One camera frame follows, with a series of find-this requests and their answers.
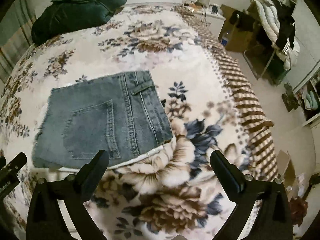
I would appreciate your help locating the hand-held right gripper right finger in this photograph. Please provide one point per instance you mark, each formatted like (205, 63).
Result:
(226, 168)

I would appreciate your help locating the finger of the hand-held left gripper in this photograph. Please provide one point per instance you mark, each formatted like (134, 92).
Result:
(13, 164)

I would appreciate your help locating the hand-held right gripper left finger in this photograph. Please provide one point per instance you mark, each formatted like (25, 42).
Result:
(96, 165)

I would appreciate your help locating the blue denim pants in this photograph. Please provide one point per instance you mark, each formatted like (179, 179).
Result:
(105, 120)

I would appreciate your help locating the open cardboard box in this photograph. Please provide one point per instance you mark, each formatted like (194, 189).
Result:
(287, 170)

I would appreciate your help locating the floral blanket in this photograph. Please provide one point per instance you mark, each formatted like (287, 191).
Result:
(160, 105)

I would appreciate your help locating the plastic water bottle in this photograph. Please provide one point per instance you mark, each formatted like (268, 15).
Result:
(225, 39)

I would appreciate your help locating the chair piled with clothes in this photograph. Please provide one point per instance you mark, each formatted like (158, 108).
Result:
(270, 22)

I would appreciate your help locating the white desk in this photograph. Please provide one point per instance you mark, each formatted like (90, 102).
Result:
(202, 17)

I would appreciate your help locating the dark green pillow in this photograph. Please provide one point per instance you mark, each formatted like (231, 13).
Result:
(75, 12)

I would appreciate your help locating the black clothes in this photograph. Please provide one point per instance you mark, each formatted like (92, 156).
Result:
(283, 17)

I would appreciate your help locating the metal frame chair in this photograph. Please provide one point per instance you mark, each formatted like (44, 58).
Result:
(265, 60)

